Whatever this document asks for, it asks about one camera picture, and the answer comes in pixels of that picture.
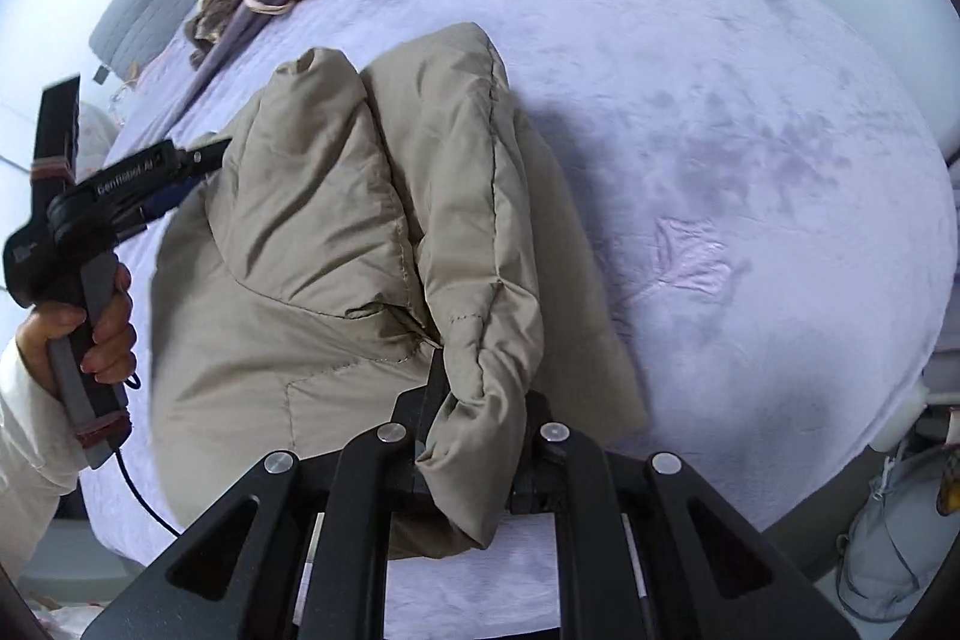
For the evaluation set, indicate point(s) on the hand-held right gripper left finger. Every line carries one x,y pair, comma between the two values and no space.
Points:
409,419

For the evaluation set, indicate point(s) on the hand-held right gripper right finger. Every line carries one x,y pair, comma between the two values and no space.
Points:
540,416

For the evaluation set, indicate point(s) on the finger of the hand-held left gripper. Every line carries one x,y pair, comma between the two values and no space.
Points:
202,156
161,205

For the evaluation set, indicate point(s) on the khaki puffer jacket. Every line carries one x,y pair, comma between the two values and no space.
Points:
315,235

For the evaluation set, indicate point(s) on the person's left forearm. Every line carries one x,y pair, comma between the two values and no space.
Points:
30,445

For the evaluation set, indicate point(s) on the person's left hand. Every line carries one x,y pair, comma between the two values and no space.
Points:
116,325

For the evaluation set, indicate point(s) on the brown knitted garment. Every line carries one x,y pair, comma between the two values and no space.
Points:
217,10

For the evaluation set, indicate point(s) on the lavender bed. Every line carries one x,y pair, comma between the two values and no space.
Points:
712,123

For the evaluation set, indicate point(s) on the grey bag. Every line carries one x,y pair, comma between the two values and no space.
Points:
892,535

